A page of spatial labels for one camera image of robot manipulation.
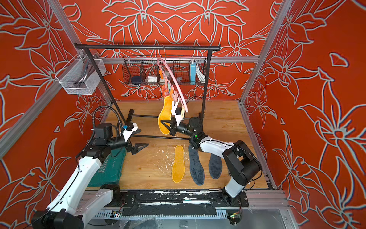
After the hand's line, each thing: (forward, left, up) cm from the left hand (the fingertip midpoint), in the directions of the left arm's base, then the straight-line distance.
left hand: (142, 135), depth 74 cm
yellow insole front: (-9, -19, -22) cm, 31 cm away
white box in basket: (+34, 0, +12) cm, 36 cm away
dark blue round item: (+41, +14, +5) cm, 44 cm away
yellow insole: (+8, -12, +8) cm, 16 cm away
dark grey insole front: (-5, -42, -22) cm, 48 cm away
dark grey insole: (-9, -31, -22) cm, 39 cm away
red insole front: (+21, -10, +13) cm, 27 cm away
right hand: (+5, -8, +5) cm, 11 cm away
